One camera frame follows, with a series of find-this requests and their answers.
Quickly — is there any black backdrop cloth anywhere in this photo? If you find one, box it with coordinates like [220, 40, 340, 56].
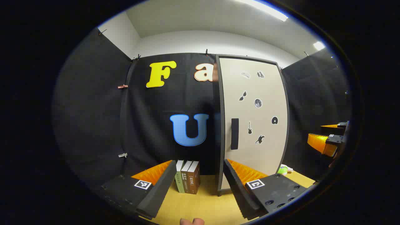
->
[52, 27, 352, 200]

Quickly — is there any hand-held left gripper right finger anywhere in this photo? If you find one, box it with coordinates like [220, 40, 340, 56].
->
[223, 159, 310, 221]

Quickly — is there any small green and white toy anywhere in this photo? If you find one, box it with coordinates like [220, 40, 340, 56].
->
[277, 164, 294, 175]

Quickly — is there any grey cabinet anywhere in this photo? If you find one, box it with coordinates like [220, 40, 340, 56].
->
[215, 54, 290, 197]

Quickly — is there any black cabinet door handle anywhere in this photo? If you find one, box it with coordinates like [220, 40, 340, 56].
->
[231, 118, 239, 150]

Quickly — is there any dark brown book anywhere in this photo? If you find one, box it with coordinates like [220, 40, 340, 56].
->
[187, 161, 200, 195]

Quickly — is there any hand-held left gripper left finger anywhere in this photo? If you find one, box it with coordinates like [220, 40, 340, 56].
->
[99, 160, 177, 220]

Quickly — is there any light brown book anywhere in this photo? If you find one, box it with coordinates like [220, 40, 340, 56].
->
[181, 161, 193, 194]

